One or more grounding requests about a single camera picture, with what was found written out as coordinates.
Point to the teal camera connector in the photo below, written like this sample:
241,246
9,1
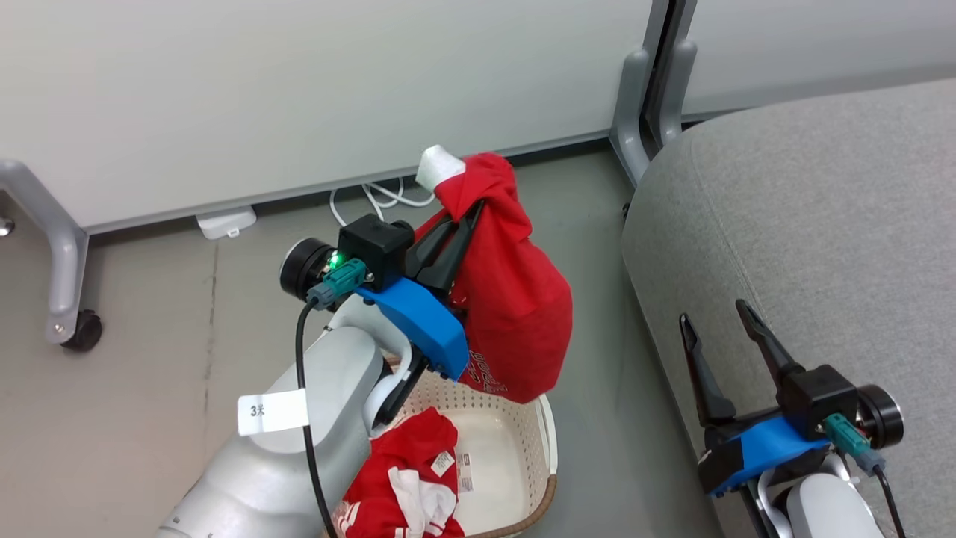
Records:
848,437
340,282

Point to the red white garment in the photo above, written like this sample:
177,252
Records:
403,448

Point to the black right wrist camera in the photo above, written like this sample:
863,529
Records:
818,400

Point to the dark sofa foot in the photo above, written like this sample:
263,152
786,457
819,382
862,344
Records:
627,211

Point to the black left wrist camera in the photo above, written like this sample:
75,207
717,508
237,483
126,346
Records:
377,243

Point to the teal left camera connector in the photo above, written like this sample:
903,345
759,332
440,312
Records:
340,282

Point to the white power adapter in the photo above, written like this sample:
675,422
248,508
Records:
224,222

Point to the grey partition leg with post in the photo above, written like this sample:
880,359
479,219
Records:
631,112
676,82

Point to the white paper label on arm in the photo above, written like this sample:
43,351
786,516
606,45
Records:
272,412

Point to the white partition panel behind sofa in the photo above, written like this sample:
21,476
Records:
821,45

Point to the black caster wheel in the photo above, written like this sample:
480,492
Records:
84,331

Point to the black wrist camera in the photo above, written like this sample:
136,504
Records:
377,243
818,400

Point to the white perforated laundry basket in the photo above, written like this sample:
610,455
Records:
508,463

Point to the white barcode sticker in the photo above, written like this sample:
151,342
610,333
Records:
465,472

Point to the red white Bulls jersey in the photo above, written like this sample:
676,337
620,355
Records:
515,299

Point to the curved grey partition leg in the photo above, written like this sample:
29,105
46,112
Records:
63,246

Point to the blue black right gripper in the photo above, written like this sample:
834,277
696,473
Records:
769,444

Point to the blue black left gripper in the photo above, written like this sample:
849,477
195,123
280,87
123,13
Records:
426,325

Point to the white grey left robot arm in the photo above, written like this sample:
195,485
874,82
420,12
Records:
347,388

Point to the teal right camera connector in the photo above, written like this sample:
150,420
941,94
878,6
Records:
848,437

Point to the wide white partition panel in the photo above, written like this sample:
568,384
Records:
261,97

